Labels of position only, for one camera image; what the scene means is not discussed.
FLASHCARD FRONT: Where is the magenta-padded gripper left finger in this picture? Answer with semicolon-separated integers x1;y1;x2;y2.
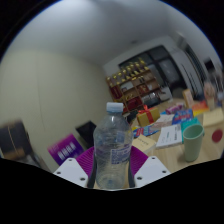
53;145;98;189

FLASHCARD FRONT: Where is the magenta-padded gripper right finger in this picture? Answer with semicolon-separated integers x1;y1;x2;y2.
127;145;172;188

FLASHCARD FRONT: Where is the clear plastic water bottle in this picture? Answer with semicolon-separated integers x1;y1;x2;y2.
92;101;134;190

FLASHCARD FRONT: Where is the purple sign board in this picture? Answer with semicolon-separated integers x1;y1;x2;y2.
47;133;85;167

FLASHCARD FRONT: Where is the white printed booklet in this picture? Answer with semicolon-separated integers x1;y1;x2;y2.
155;123;184;149

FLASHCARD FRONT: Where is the black office chair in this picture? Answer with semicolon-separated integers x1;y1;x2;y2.
75;120;98;148

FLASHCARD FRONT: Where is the pale green cup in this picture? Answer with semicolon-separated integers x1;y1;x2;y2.
182;123;205;163

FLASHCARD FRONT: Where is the yellow gift box red ribbon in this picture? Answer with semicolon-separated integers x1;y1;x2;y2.
136;105;161;128

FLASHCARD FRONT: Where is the teal book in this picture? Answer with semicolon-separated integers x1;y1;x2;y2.
180;117;202;134

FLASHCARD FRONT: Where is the blue printed book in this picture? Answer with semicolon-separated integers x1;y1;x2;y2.
171;108;195;126

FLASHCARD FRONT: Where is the dark brown case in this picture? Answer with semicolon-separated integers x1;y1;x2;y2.
0;120;33;161

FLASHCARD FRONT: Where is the pink box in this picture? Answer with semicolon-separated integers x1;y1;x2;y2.
165;103;185;115

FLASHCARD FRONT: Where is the flat round red coaster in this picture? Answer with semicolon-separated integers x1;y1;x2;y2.
211;128;224;143

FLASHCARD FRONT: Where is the orange book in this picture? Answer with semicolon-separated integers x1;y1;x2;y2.
191;100;210;118

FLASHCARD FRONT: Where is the orange standing card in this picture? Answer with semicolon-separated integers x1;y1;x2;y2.
181;88;195;109

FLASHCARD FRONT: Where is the large beige book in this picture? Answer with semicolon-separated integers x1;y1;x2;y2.
202;107;224;128

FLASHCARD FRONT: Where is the wooden shelf unit with trophies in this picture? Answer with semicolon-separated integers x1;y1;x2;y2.
105;57;164;114

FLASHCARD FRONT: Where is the black framed glass door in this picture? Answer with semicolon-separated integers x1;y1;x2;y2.
118;44;183;98

